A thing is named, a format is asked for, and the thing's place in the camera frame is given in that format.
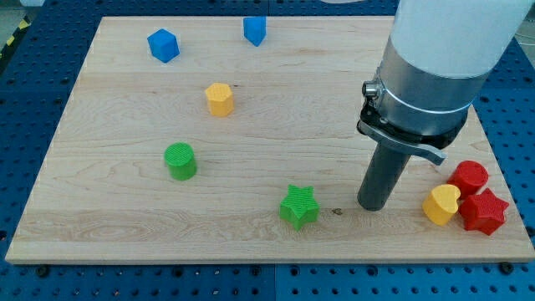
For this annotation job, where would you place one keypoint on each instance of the green cylinder block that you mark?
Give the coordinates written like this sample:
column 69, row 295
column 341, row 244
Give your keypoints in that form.
column 180, row 160

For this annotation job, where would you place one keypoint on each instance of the blue cube block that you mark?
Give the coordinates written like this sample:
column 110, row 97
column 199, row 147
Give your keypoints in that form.
column 163, row 45

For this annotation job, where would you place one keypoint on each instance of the wooden board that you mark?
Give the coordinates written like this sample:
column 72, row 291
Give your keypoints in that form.
column 104, row 194

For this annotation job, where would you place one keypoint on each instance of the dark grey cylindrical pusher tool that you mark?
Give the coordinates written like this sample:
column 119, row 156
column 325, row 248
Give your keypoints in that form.
column 381, row 177

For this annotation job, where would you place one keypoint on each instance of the red cylinder block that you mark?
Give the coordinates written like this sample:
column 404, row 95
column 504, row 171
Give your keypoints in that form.
column 469, row 177

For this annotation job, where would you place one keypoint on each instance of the red star block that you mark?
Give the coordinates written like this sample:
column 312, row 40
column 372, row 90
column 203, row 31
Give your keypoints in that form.
column 484, row 212

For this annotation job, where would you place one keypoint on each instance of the blue triangular prism block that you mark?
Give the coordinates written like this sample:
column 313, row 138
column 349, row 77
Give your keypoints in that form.
column 255, row 29

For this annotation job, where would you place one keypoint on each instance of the green star block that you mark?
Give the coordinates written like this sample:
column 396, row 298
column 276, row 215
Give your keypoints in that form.
column 299, row 206

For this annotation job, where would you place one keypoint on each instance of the yellow hexagon block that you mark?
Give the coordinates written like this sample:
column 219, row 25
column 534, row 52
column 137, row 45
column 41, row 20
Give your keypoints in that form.
column 220, row 99

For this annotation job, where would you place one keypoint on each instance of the yellow heart block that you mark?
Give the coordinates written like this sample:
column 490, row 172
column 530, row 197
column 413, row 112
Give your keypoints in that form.
column 440, row 205

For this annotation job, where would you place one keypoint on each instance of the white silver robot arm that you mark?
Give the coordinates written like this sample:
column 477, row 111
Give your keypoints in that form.
column 437, row 58

